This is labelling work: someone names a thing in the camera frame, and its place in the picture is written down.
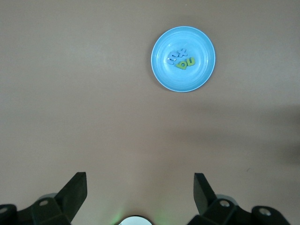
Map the brown table cover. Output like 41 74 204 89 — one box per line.
0 0 300 225

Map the blue foam letter x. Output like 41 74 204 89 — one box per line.
174 48 189 58

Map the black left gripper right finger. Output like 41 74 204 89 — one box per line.
188 172 289 225

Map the blue foam letter m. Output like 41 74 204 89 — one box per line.
166 51 180 67

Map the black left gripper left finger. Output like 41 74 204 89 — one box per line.
0 172 88 225

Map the blue plate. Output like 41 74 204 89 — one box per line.
150 25 216 93

